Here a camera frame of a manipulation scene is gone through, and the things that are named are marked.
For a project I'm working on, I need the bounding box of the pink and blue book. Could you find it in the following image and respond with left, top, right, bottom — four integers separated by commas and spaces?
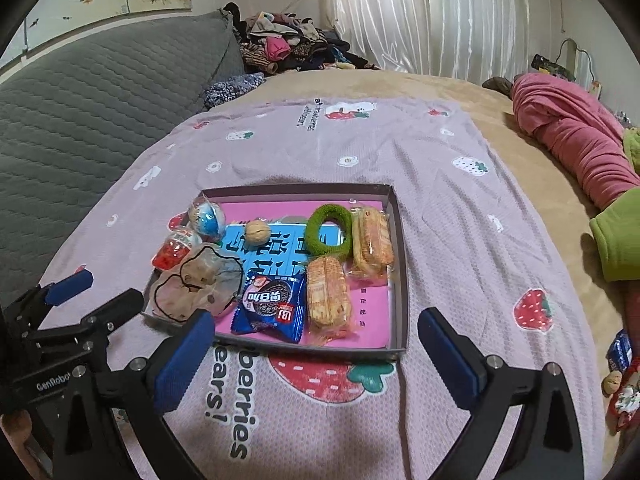
215, 201, 396, 350

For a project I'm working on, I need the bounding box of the red toy egg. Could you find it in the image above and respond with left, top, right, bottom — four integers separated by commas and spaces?
152, 226, 204, 272

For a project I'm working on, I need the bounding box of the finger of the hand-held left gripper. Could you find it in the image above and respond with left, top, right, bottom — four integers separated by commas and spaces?
32, 288, 146, 348
9, 268, 95, 321

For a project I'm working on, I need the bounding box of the pink fleece blanket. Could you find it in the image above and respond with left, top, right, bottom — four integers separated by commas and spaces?
510, 72, 640, 212

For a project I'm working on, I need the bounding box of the dark bag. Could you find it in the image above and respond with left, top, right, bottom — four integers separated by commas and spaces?
531, 53, 574, 79

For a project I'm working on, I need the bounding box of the red and white packet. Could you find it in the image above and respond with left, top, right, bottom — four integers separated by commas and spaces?
607, 375, 640, 434

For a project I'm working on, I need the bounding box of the blue cookie packet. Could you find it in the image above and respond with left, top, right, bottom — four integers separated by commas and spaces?
231, 268, 307, 344

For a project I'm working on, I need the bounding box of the purple strawberry-print blanket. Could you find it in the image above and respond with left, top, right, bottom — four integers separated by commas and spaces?
37, 96, 626, 480

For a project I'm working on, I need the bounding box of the green fuzzy ring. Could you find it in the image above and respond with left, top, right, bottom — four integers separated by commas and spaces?
306, 202, 355, 260

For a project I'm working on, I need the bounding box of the person's left hand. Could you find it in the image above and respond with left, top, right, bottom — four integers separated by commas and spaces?
0, 409, 32, 449

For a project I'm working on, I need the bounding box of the pile of clothes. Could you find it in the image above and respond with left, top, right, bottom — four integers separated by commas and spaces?
222, 2, 381, 76

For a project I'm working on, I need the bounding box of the brown cloth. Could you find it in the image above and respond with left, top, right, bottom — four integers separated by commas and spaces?
482, 76, 516, 99

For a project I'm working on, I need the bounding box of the green fleece blanket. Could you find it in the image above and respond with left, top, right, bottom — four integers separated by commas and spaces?
590, 127, 640, 284

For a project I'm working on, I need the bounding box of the walnut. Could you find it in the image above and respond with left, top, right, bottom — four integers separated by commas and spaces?
601, 370, 624, 397
244, 219, 273, 248

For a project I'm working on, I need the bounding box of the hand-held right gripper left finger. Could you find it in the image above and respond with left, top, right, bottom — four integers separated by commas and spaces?
52, 308, 217, 480

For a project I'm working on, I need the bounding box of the grey quilted headboard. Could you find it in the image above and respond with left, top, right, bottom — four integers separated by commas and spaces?
0, 10, 246, 306

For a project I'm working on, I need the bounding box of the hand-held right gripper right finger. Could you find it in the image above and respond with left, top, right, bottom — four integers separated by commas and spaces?
417, 307, 586, 480

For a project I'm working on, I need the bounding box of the small blue snack packet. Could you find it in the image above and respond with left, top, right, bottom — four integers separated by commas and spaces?
606, 329, 634, 374

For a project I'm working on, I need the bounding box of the clear bear-print plastic bag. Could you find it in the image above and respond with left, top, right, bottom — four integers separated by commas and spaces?
150, 243, 246, 322

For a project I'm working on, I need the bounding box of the blue patterned cloth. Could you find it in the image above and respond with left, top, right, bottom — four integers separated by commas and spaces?
202, 72, 265, 110

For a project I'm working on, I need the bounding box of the yellow biscuit packet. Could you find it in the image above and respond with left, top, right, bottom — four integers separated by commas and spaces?
304, 255, 354, 344
347, 205, 397, 280

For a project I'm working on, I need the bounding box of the white sheer curtain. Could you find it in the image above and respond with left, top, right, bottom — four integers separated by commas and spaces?
295, 0, 532, 86

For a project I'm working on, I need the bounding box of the blue toy egg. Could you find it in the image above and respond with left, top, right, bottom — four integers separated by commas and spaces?
188, 197, 227, 239

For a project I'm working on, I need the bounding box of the shallow grey cardboard box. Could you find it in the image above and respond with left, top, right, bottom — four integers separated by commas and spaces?
141, 184, 409, 361

